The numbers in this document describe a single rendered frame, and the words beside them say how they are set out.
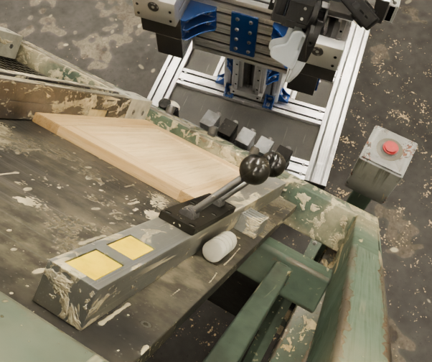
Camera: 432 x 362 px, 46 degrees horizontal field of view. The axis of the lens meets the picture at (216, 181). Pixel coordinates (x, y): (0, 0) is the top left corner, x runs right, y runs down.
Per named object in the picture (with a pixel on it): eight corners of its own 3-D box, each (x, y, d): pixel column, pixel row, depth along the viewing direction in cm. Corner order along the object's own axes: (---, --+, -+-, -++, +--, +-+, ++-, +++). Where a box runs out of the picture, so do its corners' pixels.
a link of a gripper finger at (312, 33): (293, 53, 84) (311, 1, 80) (303, 56, 85) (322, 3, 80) (296, 63, 80) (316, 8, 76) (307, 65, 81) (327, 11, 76)
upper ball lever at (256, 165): (194, 228, 67) (278, 172, 63) (184, 234, 64) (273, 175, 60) (179, 205, 67) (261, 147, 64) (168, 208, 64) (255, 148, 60)
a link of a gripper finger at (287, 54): (260, 74, 86) (278, 21, 81) (293, 82, 87) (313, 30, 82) (261, 81, 84) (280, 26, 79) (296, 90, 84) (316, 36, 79)
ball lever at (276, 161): (220, 215, 79) (292, 166, 75) (213, 219, 75) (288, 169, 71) (207, 195, 79) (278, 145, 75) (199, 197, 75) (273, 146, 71)
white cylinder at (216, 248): (217, 266, 67) (232, 253, 74) (227, 247, 66) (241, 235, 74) (198, 256, 67) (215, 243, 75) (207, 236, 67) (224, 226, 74)
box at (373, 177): (397, 174, 149) (419, 142, 133) (381, 206, 145) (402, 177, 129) (359, 156, 152) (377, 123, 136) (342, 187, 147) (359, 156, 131)
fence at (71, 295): (279, 196, 131) (286, 182, 131) (80, 332, 41) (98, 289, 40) (263, 187, 133) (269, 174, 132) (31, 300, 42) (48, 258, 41)
